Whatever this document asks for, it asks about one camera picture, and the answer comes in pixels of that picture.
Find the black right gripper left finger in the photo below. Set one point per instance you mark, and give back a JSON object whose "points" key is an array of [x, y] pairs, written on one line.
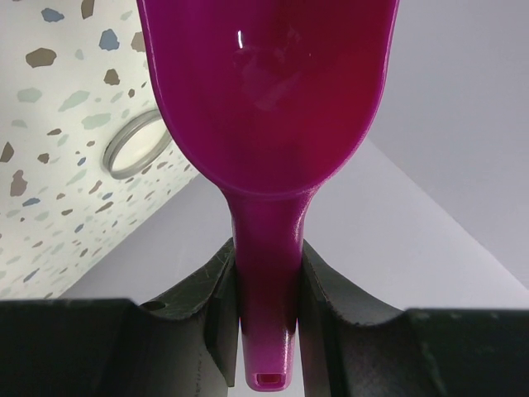
{"points": [[181, 343]]}

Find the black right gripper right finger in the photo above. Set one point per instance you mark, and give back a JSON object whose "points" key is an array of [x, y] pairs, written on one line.
{"points": [[353, 344]]}

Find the magenta plastic scoop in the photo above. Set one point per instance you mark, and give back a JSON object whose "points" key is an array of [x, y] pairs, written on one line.
{"points": [[268, 100]]}

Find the round silver jar lid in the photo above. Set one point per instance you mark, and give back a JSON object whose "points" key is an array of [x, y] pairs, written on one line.
{"points": [[137, 144]]}

